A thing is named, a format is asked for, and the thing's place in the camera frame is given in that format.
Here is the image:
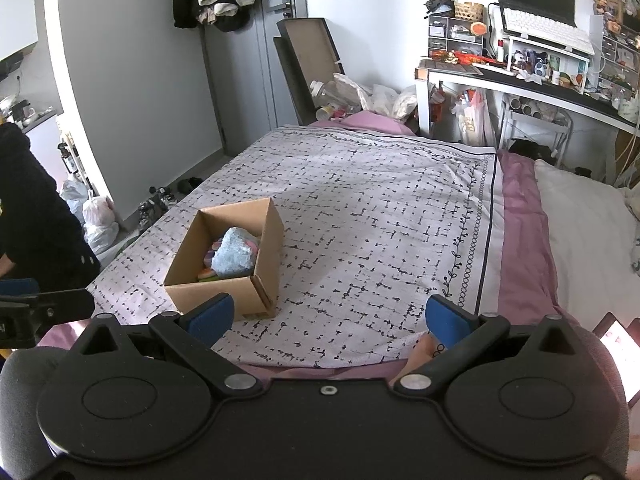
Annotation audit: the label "white hanging plastic bag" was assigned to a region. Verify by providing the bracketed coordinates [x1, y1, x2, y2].
[452, 89, 497, 148]

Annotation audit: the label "small clear drawer cabinet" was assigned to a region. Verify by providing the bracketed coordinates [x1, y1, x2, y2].
[600, 30, 640, 86]

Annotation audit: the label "white desk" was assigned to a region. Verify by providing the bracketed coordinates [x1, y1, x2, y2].
[414, 57, 640, 186]

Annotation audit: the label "woven basket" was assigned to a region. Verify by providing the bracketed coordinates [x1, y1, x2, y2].
[454, 2, 486, 22]

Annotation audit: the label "blue-grey fuzzy plush toy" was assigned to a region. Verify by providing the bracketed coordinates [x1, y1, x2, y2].
[211, 227, 261, 278]

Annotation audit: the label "white plastic bags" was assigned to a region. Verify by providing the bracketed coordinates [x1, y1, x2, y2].
[60, 180, 121, 256]

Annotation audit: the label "white keyboard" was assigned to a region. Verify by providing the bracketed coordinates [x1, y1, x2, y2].
[502, 7, 592, 46]

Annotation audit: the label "pile of plastic bags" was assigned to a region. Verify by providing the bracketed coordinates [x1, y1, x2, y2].
[310, 72, 420, 122]

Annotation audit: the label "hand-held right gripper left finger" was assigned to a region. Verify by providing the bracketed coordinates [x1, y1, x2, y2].
[67, 294, 263, 395]

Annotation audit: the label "pair of sneakers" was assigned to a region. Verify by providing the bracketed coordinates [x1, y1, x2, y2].
[137, 185, 178, 231]

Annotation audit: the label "pink soft item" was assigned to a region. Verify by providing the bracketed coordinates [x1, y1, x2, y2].
[202, 237, 227, 268]

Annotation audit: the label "white desk riser shelf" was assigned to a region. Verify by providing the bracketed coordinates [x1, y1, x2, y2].
[500, 30, 597, 93]

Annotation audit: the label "grey drawer organizer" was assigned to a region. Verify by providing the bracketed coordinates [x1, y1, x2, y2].
[427, 15, 486, 58]

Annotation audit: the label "white pillow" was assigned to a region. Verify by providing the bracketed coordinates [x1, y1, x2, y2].
[534, 159, 640, 331]

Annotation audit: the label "person's black hoodie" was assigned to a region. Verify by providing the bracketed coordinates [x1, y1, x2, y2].
[0, 122, 101, 291]

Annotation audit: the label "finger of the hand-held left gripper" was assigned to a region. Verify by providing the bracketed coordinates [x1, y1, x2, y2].
[0, 278, 40, 297]
[0, 287, 96, 323]

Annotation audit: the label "dark flat cardboard board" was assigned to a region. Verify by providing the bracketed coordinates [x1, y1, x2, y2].
[274, 17, 346, 126]

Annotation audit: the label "white wire rack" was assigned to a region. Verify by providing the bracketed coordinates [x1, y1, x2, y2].
[500, 94, 574, 168]

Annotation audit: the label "brown cardboard box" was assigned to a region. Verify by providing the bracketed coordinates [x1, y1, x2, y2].
[164, 197, 286, 322]

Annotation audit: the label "grey door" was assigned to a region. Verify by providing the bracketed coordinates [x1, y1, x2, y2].
[200, 0, 311, 156]

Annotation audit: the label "white black-patterned blanket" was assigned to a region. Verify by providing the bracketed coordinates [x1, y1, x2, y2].
[85, 125, 506, 368]

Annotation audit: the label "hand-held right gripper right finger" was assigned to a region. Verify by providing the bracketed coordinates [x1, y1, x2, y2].
[394, 295, 593, 395]

